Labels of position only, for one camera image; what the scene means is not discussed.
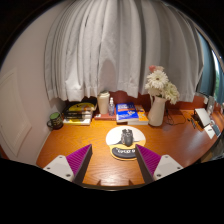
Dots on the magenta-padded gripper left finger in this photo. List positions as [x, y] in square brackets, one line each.
[59, 165]

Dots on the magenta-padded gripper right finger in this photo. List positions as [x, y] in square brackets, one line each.
[166, 165]

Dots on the grey and black computer mouse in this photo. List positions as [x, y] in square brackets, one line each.
[127, 137]

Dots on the white black yellow mouse pad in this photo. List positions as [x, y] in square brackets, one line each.
[115, 135]

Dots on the black mug with green inside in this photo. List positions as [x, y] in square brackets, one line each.
[56, 121]

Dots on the white jug vase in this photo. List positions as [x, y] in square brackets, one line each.
[156, 113]

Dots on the orange book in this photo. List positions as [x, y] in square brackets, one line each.
[142, 116]

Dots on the white laptop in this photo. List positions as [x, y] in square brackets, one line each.
[202, 117]

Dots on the yellow and black book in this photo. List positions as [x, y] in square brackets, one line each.
[81, 107]

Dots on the dark red book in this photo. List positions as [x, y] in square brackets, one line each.
[104, 117]

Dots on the blue book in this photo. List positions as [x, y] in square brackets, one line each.
[126, 111]

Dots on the beige lidded tumbler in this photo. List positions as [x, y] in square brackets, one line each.
[103, 104]

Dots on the clear spray bottle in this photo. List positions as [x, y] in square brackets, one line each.
[111, 109]

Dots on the white and pink flowers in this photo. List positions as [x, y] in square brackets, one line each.
[160, 83]

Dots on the dark glass window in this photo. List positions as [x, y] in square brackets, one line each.
[208, 73]

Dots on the white pleated curtain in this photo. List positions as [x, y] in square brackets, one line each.
[116, 46]

